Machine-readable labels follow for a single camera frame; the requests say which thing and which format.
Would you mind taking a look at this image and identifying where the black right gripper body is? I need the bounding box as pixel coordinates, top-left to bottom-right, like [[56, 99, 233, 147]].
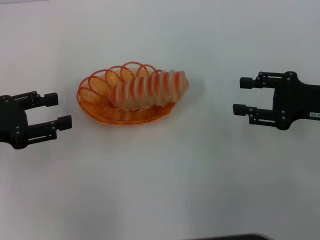
[[273, 70, 320, 131]]

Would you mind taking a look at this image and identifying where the orange striped toy shrimp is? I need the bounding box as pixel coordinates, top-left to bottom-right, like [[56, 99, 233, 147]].
[[110, 69, 190, 112]]

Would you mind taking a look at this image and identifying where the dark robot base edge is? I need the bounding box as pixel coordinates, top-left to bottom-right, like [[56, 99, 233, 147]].
[[191, 233, 272, 240]]

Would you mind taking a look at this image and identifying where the orange woven plastic basket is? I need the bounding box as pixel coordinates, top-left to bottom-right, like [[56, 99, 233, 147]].
[[77, 60, 177, 126]]

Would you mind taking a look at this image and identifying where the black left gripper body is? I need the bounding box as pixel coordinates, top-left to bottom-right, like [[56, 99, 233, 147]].
[[0, 94, 29, 151]]

